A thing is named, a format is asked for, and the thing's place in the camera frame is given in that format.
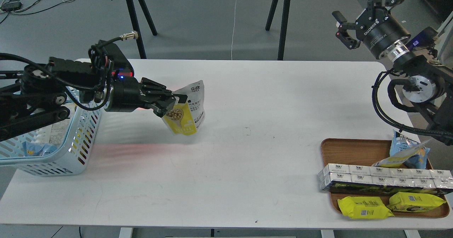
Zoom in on brown wooden tray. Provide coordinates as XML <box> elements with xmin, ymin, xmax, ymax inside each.
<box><xmin>320</xmin><ymin>138</ymin><xmax>451</xmax><ymax>218</ymax></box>

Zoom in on black barcode scanner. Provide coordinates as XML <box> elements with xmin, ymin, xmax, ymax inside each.
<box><xmin>115</xmin><ymin>59</ymin><xmax>134</xmax><ymax>77</ymax></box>

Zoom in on snacks inside basket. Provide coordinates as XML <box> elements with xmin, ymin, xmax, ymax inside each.
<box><xmin>21</xmin><ymin>104</ymin><xmax>76</xmax><ymax>157</ymax></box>

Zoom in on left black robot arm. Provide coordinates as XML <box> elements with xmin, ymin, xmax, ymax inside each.
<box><xmin>0</xmin><ymin>31</ymin><xmax>188</xmax><ymax>141</ymax></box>

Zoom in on yellow white snack pouch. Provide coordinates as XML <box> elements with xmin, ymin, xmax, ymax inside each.
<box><xmin>372</xmin><ymin>143</ymin><xmax>425</xmax><ymax>168</ymax></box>

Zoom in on silver carton pack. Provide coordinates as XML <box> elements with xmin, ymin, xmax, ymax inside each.
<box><xmin>317</xmin><ymin>163</ymin><xmax>453</xmax><ymax>196</ymax></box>

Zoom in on light blue plastic basket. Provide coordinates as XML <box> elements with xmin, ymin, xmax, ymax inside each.
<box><xmin>0</xmin><ymin>106</ymin><xmax>103</xmax><ymax>177</ymax></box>

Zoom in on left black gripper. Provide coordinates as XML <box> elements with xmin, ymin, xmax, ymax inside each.
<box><xmin>105</xmin><ymin>77</ymin><xmax>188</xmax><ymax>117</ymax></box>

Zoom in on yellow packet left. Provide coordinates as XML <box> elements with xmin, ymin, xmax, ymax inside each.
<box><xmin>337</xmin><ymin>196</ymin><xmax>394</xmax><ymax>219</ymax></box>

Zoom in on yellow packet right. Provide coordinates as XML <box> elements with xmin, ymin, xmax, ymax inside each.
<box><xmin>386</xmin><ymin>192</ymin><xmax>447</xmax><ymax>213</ymax></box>

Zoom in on yellow packet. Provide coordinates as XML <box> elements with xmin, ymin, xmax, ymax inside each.
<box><xmin>386</xmin><ymin>192</ymin><xmax>447</xmax><ymax>213</ymax></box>
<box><xmin>337</xmin><ymin>196</ymin><xmax>394</xmax><ymax>219</ymax></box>

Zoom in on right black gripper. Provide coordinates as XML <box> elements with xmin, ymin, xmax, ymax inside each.
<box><xmin>332</xmin><ymin>0</ymin><xmax>411</xmax><ymax>59</ymax></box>

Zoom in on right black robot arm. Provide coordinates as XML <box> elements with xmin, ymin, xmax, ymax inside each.
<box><xmin>332</xmin><ymin>0</ymin><xmax>453</xmax><ymax>145</ymax></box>

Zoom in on blue snack bag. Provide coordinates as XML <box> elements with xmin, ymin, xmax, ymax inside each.
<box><xmin>389</xmin><ymin>130</ymin><xmax>430</xmax><ymax>169</ymax></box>

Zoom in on white hanging cable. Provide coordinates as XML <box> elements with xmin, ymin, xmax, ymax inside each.
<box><xmin>231</xmin><ymin>0</ymin><xmax>237</xmax><ymax>60</ymax></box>

